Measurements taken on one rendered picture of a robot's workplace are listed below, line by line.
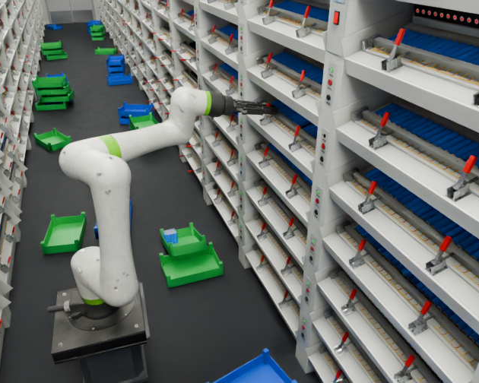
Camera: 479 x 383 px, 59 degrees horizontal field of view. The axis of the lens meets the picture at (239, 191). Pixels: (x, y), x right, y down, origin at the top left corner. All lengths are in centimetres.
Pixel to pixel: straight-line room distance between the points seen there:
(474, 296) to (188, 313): 142
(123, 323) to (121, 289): 23
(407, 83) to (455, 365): 65
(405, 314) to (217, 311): 112
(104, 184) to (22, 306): 124
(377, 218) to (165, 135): 81
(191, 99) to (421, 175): 88
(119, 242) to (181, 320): 83
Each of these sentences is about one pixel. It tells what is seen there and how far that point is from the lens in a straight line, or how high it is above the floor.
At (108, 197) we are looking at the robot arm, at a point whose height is 90.
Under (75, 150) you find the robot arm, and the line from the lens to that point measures 141.
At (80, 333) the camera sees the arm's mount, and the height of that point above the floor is 34.
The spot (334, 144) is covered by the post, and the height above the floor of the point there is 103.
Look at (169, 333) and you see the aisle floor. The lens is 207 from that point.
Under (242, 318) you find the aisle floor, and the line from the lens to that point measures 211.
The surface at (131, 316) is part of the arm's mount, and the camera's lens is 168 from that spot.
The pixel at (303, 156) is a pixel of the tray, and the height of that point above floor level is 90.
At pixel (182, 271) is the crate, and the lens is 236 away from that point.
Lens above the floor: 153
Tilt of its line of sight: 30 degrees down
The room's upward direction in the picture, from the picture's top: straight up
